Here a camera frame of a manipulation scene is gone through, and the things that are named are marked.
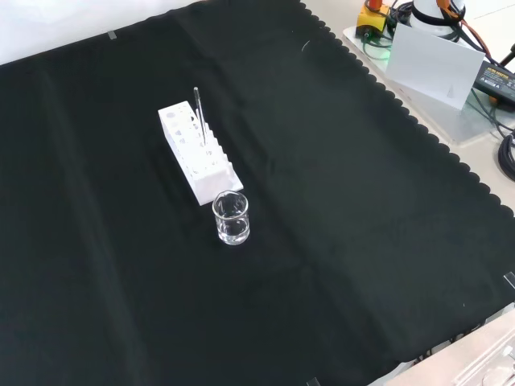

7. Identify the black cable bundle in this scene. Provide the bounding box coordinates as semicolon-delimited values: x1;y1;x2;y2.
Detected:
497;130;515;183

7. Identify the glass beaker with water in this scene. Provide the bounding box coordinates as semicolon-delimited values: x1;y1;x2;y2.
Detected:
211;189;253;247

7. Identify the black power adapter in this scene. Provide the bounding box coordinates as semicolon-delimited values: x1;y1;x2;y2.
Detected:
471;60;515;105

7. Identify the silver metal case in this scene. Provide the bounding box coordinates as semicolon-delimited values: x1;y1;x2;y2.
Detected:
384;306;515;386

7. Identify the white test tube rack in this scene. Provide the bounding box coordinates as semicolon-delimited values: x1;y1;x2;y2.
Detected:
157;100;245;207

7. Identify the yellow stop button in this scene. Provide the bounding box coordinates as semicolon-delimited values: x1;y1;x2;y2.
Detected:
356;0;391;41

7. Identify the clear glass rod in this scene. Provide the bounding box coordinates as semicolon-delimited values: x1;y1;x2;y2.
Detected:
193;86;208;146

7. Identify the black bench cloth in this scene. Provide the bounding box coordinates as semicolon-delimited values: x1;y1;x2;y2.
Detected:
0;0;515;386

